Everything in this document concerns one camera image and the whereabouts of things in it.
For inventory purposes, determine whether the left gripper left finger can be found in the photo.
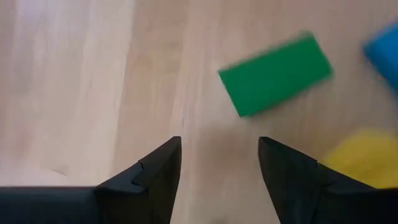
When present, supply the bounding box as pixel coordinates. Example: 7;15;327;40
94;136;182;224

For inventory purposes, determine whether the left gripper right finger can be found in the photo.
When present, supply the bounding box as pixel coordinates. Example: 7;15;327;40
257;136;377;224

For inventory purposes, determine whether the wide yellow block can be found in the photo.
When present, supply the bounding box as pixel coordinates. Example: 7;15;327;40
322;127;398;190

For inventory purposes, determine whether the green rectangular block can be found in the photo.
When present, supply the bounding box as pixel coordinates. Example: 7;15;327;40
217;30;333;118

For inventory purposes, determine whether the blue rectangular block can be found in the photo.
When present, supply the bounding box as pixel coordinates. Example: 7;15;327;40
362;18;398;94

